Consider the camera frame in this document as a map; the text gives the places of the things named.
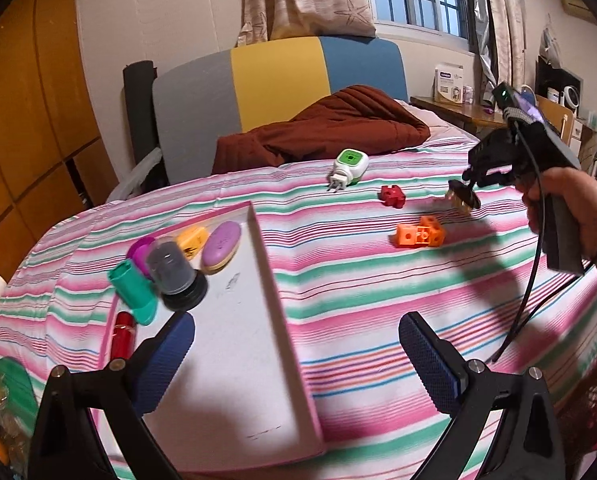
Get red building block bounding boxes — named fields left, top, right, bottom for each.
left=377, top=184, right=406, bottom=209

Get white bed frame rail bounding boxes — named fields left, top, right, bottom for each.
left=104, top=149, right=165, bottom=203

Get pale side curtain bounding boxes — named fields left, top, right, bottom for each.
left=471, top=0, right=528, bottom=92

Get red mesh basket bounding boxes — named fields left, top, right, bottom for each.
left=557, top=357, right=597, bottom=480

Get wooden wardrobe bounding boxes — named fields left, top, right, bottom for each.
left=0, top=0, right=120, bottom=293

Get wall air conditioner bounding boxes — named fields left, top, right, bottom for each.
left=559, top=0, right=597, bottom=25

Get green white plug-in device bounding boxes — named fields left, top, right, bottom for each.
left=327, top=148, right=370, bottom=194

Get black cable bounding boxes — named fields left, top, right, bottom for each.
left=488, top=110, right=597, bottom=365

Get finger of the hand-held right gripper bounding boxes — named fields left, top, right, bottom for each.
left=467, top=130, right=518, bottom=175
left=477, top=169, right=516, bottom=188

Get white tray with pink rim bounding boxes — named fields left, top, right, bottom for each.
left=112, top=201, right=327, bottom=474

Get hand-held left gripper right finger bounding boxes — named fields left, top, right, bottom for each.
left=398, top=311, right=566, bottom=480

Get black foam roll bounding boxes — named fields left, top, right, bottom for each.
left=122, top=60, right=170, bottom=188

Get yellow plastic case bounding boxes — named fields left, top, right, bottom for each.
left=174, top=225, right=210, bottom=262

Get grey yellow blue headboard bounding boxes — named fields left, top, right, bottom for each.
left=151, top=35, right=410, bottom=187

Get person's right hand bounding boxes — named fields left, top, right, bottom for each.
left=522, top=166, right=597, bottom=263

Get floral cushion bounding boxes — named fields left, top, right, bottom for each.
left=270, top=0, right=377, bottom=42

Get striped bed sheet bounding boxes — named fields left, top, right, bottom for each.
left=0, top=132, right=597, bottom=480

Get purple plastic cap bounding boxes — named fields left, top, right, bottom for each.
left=128, top=237, right=157, bottom=278

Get pale pink pillow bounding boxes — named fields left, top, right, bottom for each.
left=407, top=100, right=466, bottom=143

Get wooden board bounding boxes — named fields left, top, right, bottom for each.
left=535, top=96, right=575, bottom=147

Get grey cylinder with black base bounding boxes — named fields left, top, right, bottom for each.
left=146, top=241, right=209, bottom=312

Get green plastic lid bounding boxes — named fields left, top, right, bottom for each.
left=0, top=356, right=38, bottom=428

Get wooden bedside table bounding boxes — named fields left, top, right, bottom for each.
left=409, top=95, right=510, bottom=137

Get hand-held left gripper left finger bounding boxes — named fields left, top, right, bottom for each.
left=26, top=311, right=196, bottom=480

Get white desk fan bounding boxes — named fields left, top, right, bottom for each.
left=559, top=84, right=583, bottom=118

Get purple oval case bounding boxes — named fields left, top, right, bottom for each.
left=200, top=220, right=242, bottom=275

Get green plastic tube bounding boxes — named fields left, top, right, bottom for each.
left=107, top=259, right=158, bottom=326

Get orange building blocks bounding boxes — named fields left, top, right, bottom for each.
left=395, top=215, right=447, bottom=250

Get brown blanket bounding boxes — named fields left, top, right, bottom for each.
left=212, top=85, right=432, bottom=176

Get patterned curtain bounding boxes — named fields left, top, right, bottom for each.
left=239, top=0, right=280, bottom=47

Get clear plastic bag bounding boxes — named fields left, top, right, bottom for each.
left=537, top=14, right=563, bottom=70

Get red cylinder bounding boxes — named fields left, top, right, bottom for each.
left=110, top=311, right=139, bottom=362

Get white cardboard box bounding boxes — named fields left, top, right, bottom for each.
left=433, top=63, right=467, bottom=105

